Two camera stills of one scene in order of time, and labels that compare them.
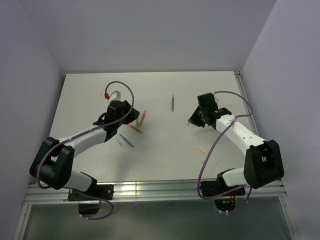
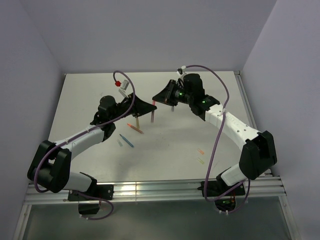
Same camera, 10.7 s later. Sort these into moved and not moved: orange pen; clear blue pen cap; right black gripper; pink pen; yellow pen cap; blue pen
Moved: right black gripper; pink pen
Not moved: clear blue pen cap; blue pen; orange pen; yellow pen cap
